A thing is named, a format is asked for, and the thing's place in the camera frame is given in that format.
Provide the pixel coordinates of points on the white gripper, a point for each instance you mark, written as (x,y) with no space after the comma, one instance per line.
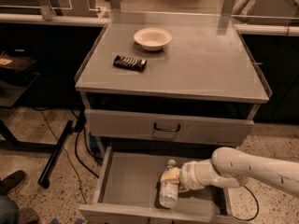
(189,174)

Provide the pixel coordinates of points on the clear plastic water bottle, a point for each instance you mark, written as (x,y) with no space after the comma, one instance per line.
(168,196)

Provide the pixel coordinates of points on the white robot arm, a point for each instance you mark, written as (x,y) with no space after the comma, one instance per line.
(231,168)

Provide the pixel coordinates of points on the open middle drawer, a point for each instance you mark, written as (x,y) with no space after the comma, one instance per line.
(126,193)

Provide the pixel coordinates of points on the grey drawer cabinet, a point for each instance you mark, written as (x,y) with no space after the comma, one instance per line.
(205,71)

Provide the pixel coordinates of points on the dark striped snack bar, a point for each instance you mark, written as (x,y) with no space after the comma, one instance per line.
(129,63)

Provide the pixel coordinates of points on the black metal stand leg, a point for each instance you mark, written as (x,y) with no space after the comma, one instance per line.
(44,179)

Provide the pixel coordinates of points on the white paper bowl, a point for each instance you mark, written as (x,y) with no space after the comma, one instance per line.
(152,39)

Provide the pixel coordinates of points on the brown shoe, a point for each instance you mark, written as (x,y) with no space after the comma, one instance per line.
(11,182)

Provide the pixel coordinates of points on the blue jeans leg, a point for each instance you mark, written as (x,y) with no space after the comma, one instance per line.
(9,211)

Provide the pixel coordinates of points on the dark side table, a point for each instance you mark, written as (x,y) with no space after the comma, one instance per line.
(15,79)

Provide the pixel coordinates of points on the closed top drawer with handle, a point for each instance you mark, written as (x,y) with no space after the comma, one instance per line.
(172,128)

